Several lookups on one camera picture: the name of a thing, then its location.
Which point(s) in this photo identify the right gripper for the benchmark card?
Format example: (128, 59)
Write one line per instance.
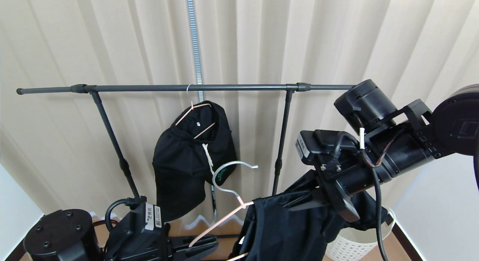
(396, 160)

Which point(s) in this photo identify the black garment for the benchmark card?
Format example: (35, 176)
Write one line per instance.
(284, 231)

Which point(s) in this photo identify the pink clothes hanger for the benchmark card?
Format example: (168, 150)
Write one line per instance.
(224, 221)
(185, 115)

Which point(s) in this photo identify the black shorts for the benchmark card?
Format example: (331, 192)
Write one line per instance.
(179, 171)

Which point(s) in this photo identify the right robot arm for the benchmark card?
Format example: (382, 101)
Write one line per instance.
(366, 104)

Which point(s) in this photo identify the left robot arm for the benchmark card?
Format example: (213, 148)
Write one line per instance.
(56, 235)

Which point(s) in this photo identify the white laundry basket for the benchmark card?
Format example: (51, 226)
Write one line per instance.
(351, 246)

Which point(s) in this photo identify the black clothes rack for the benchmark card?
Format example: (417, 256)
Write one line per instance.
(243, 87)

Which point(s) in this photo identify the beige curtain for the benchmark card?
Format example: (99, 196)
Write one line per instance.
(374, 36)

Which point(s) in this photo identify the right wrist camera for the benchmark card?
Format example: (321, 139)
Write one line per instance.
(314, 149)

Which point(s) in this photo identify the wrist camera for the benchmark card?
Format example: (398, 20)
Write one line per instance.
(314, 149)
(131, 231)

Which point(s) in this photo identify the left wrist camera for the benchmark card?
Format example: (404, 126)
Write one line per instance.
(131, 231)

